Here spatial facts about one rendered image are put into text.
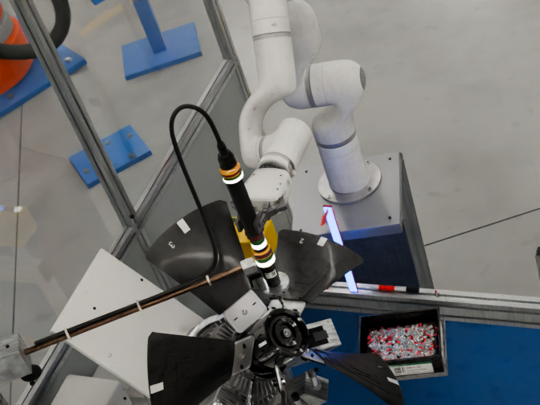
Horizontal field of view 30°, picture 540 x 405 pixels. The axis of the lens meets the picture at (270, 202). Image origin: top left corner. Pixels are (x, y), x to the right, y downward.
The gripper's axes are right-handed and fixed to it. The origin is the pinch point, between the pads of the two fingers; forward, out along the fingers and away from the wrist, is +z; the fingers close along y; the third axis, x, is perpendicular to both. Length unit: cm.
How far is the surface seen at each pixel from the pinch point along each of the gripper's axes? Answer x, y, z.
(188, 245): -8.5, 18.3, 0.2
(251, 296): -19.9, 4.2, 4.1
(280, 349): -25.2, -5.5, 14.4
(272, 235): -44, 21, -38
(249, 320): -23.9, 4.4, 8.0
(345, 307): -68, 4, -35
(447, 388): -103, -20, -37
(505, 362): -87, -39, -37
